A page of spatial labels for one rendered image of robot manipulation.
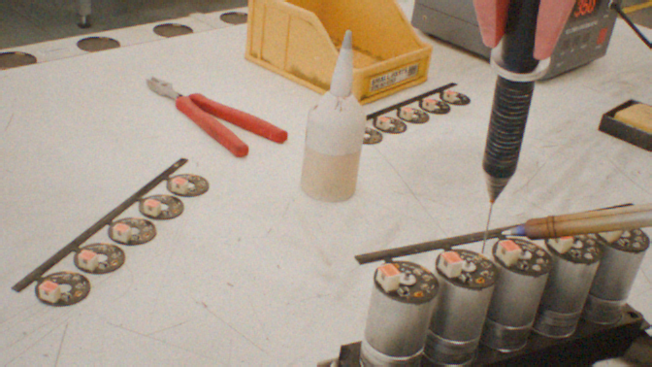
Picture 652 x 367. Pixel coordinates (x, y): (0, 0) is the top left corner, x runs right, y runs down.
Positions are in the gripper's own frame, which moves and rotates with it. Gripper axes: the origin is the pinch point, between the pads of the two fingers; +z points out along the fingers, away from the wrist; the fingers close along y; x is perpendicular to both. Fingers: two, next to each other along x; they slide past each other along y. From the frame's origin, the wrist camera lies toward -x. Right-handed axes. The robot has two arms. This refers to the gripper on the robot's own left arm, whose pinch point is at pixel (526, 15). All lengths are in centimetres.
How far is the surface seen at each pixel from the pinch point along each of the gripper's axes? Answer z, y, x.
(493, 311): 15.4, -0.6, -1.9
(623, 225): 8.7, -4.2, -2.3
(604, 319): 18.2, -5.1, -5.6
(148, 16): 151, 170, -173
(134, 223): 19.2, 18.6, -1.8
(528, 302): 14.7, -1.8, -2.4
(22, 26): 139, 195, -135
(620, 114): 27.4, -2.7, -32.0
